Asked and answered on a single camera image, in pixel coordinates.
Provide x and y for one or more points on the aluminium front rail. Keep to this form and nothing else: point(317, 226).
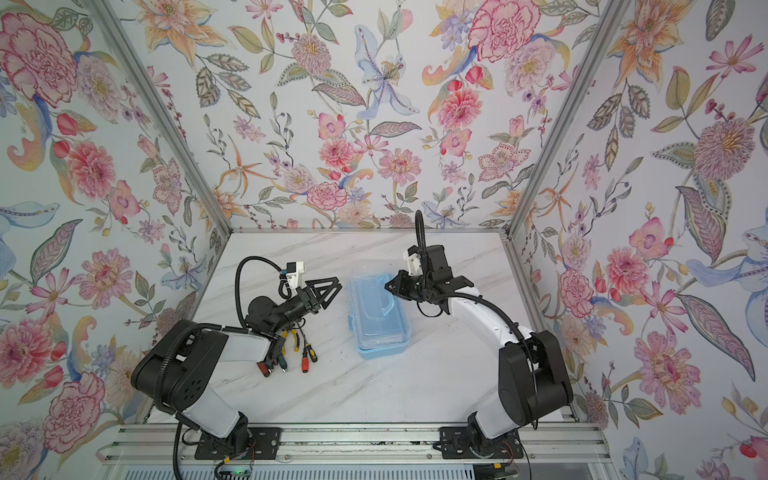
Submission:
point(376, 443)

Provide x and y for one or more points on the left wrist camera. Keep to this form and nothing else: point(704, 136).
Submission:
point(294, 275)

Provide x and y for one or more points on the blue plastic tool box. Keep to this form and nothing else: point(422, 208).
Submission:
point(376, 317)

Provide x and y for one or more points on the red handled screwdriver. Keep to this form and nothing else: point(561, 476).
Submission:
point(305, 360)

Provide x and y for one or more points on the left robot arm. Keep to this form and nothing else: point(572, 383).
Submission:
point(176, 372)

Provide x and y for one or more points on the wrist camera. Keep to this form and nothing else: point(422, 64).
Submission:
point(413, 261)
point(294, 275)

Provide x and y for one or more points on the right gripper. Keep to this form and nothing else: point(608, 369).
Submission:
point(402, 279)

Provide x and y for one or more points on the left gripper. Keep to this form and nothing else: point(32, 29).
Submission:
point(306, 304)

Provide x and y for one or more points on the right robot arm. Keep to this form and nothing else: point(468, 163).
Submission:
point(532, 380)

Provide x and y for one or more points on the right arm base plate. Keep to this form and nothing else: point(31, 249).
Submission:
point(467, 443)

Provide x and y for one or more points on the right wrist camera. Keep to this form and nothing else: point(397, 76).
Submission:
point(413, 261)

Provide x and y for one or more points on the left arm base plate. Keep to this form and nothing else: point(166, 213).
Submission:
point(237, 444)

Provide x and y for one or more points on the yellow handled pliers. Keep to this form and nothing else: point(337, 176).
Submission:
point(291, 341)

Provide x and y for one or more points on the green handled ratchet wrench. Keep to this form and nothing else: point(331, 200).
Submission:
point(281, 360)

